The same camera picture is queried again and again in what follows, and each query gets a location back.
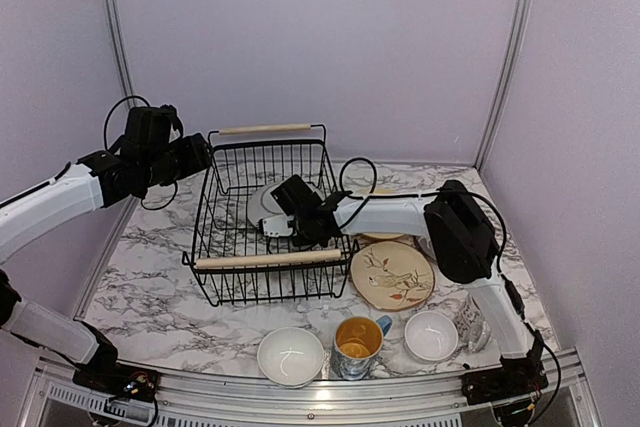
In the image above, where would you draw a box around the black wire dish rack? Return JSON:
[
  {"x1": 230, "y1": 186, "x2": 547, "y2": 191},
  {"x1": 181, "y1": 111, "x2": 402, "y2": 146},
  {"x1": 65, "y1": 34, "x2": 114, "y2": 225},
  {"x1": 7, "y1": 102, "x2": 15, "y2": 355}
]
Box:
[{"x1": 182, "y1": 124, "x2": 358, "y2": 307}]

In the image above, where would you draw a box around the pale yellow round plate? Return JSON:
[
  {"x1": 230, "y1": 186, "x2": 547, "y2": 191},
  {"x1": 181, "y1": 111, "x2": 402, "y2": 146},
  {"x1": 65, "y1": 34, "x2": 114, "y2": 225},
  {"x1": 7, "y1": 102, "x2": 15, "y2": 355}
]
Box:
[{"x1": 361, "y1": 188, "x2": 402, "y2": 241}]

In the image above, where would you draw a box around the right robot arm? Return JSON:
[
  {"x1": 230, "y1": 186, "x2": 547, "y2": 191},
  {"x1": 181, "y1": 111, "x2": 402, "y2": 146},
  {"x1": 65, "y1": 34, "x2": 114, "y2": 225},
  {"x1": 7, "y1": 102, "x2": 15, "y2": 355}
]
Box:
[{"x1": 271, "y1": 175, "x2": 548, "y2": 395}]

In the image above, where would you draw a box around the small white bowl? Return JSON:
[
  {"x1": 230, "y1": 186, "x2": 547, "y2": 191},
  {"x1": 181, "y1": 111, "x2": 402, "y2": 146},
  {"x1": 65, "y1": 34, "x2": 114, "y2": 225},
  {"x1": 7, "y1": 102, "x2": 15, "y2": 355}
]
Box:
[{"x1": 404, "y1": 311, "x2": 459, "y2": 362}]

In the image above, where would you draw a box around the aluminium front rail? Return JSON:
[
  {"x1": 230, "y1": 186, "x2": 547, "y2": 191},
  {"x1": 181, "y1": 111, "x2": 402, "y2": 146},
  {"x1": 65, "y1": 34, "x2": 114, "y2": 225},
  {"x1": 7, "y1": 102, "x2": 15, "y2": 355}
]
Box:
[{"x1": 19, "y1": 361, "x2": 601, "y2": 427}]

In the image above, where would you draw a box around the aluminium frame post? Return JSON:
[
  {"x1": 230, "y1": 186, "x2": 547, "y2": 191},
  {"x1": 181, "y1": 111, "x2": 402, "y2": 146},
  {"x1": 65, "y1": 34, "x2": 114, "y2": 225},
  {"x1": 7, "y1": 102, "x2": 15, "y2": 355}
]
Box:
[
  {"x1": 103, "y1": 0, "x2": 134, "y2": 96},
  {"x1": 474, "y1": 0, "x2": 532, "y2": 173}
]

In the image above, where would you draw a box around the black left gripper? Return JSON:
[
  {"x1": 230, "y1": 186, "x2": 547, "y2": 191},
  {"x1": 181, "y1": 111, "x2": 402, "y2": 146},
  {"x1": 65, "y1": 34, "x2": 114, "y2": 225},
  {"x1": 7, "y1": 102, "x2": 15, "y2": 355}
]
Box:
[{"x1": 140, "y1": 130, "x2": 213, "y2": 187}]

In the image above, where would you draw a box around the left aluminium frame post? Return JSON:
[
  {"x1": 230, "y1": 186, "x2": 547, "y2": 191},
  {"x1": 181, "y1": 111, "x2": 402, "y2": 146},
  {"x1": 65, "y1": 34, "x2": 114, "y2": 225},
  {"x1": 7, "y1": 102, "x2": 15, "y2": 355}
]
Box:
[{"x1": 103, "y1": 0, "x2": 134, "y2": 96}]

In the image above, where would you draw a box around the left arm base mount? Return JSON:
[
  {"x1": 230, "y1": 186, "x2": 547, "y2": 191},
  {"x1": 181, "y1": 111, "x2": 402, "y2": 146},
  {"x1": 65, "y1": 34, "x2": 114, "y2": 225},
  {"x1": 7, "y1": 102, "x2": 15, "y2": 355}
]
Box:
[{"x1": 72, "y1": 363, "x2": 160, "y2": 403}]

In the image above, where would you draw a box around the blue handled mug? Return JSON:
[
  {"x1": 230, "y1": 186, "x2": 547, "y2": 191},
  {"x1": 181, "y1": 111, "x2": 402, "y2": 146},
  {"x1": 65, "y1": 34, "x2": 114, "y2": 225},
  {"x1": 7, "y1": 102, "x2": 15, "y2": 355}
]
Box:
[{"x1": 330, "y1": 315, "x2": 393, "y2": 381}]

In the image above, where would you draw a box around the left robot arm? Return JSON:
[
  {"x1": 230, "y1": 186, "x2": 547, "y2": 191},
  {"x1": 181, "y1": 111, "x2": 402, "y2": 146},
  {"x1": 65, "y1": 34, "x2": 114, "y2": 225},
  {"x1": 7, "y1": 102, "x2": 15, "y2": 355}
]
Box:
[{"x1": 1, "y1": 105, "x2": 211, "y2": 392}]

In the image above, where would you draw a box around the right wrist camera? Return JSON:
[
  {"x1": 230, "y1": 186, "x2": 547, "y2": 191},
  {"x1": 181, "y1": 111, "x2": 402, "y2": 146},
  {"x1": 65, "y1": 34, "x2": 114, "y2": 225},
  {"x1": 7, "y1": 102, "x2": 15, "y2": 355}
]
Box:
[{"x1": 258, "y1": 214, "x2": 295, "y2": 238}]

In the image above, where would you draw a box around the right aluminium frame post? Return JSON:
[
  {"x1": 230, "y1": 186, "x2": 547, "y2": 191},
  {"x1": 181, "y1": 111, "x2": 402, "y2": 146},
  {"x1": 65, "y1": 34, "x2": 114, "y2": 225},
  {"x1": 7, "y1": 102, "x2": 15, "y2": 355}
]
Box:
[{"x1": 474, "y1": 0, "x2": 532, "y2": 173}]

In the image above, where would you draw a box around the cream bird pattern plate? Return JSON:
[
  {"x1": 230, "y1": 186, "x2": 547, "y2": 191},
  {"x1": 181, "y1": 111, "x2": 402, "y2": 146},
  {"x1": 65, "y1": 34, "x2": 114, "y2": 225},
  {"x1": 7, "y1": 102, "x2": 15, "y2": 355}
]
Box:
[{"x1": 350, "y1": 241, "x2": 435, "y2": 312}]

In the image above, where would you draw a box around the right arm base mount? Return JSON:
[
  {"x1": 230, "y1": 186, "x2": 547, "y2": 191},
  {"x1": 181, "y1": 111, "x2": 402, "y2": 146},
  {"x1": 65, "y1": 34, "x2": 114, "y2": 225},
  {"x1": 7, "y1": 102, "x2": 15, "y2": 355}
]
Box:
[{"x1": 461, "y1": 367, "x2": 549, "y2": 406}]

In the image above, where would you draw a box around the white patterned mug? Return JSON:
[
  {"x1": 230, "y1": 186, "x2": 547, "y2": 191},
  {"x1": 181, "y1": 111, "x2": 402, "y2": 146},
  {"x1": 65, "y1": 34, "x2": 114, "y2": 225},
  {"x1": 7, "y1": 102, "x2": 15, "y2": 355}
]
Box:
[{"x1": 453, "y1": 295, "x2": 491, "y2": 353}]

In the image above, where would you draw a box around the large white bowl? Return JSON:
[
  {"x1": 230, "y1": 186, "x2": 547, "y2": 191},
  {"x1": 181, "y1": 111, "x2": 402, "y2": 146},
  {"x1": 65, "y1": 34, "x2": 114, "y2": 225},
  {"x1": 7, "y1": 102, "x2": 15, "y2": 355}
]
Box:
[{"x1": 256, "y1": 327, "x2": 325, "y2": 388}]

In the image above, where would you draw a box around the red and teal plate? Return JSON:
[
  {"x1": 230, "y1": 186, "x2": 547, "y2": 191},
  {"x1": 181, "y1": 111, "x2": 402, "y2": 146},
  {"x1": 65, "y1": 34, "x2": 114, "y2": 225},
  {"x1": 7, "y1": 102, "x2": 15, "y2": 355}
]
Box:
[{"x1": 247, "y1": 182, "x2": 321, "y2": 231}]

